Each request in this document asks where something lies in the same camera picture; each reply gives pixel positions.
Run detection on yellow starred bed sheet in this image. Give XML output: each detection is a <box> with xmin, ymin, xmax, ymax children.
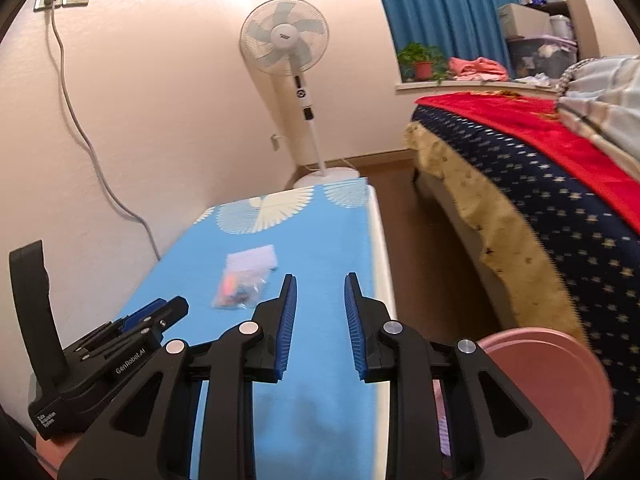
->
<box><xmin>404</xmin><ymin>122</ymin><xmax>592</xmax><ymax>352</ymax></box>

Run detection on blue curtain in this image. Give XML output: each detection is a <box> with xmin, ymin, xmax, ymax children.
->
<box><xmin>367</xmin><ymin>0</ymin><xmax>526</xmax><ymax>84</ymax></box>

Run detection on pink plastic bin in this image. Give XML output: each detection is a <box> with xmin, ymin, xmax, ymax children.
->
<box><xmin>435</xmin><ymin>327</ymin><xmax>615</xmax><ymax>480</ymax></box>

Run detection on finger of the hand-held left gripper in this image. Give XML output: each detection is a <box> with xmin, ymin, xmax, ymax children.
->
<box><xmin>75</xmin><ymin>298</ymin><xmax>169</xmax><ymax>348</ymax></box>
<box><xmin>66</xmin><ymin>296</ymin><xmax>190</xmax><ymax>362</ymax></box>

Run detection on striped grey quilt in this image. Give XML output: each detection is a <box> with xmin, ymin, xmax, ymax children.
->
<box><xmin>556</xmin><ymin>55</ymin><xmax>640</xmax><ymax>184</ymax></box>

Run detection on translucent purple-lid storage box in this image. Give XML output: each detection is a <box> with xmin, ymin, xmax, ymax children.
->
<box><xmin>505</xmin><ymin>35</ymin><xmax>579</xmax><ymax>80</ymax></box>

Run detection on white low table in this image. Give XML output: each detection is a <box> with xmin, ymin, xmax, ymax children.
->
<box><xmin>112</xmin><ymin>182</ymin><xmax>399</xmax><ymax>480</ymax></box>

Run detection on clear plastic bag with bits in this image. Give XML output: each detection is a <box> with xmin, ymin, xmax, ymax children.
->
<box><xmin>210</xmin><ymin>245</ymin><xmax>277</xmax><ymax>310</ymax></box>

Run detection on grey power cable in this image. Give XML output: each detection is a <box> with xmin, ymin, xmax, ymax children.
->
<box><xmin>44</xmin><ymin>0</ymin><xmax>162</xmax><ymax>263</ymax></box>

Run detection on potted green plant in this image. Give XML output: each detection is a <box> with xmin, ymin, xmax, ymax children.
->
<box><xmin>397</xmin><ymin>42</ymin><xmax>449</xmax><ymax>84</ymax></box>

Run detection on white plastic container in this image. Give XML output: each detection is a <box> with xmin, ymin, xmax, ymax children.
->
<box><xmin>549</xmin><ymin>15</ymin><xmax>574</xmax><ymax>41</ymax></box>

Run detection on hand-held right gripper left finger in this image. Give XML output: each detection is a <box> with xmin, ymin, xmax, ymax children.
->
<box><xmin>57</xmin><ymin>273</ymin><xmax>298</xmax><ymax>480</ymax></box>

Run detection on bed with starry blanket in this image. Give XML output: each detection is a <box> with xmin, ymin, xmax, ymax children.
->
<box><xmin>409</xmin><ymin>107</ymin><xmax>640</xmax><ymax>429</ymax></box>

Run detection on red blanket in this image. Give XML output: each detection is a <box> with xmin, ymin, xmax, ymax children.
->
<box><xmin>415</xmin><ymin>91</ymin><xmax>640</xmax><ymax>234</ymax></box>

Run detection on white cardboard box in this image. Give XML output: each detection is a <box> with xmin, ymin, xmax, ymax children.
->
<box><xmin>497</xmin><ymin>3</ymin><xmax>551</xmax><ymax>40</ymax></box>

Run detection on white windowsill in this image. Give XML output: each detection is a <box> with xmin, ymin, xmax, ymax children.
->
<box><xmin>395</xmin><ymin>77</ymin><xmax>559</xmax><ymax>96</ymax></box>

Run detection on pink folded clothes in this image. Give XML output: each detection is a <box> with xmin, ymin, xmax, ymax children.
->
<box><xmin>446</xmin><ymin>56</ymin><xmax>510</xmax><ymax>82</ymax></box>

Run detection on white standing fan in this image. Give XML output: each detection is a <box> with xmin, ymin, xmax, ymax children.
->
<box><xmin>238</xmin><ymin>0</ymin><xmax>362</xmax><ymax>191</ymax></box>

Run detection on beige wall shelf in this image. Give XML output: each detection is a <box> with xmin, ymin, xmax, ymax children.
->
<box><xmin>515</xmin><ymin>0</ymin><xmax>602</xmax><ymax>61</ymax></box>

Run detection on blue fan-print table mat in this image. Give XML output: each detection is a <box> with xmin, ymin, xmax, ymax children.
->
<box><xmin>117</xmin><ymin>183</ymin><xmax>396</xmax><ymax>480</ymax></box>

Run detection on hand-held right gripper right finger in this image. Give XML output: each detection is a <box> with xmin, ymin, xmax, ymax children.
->
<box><xmin>343</xmin><ymin>272</ymin><xmax>585</xmax><ymax>480</ymax></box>

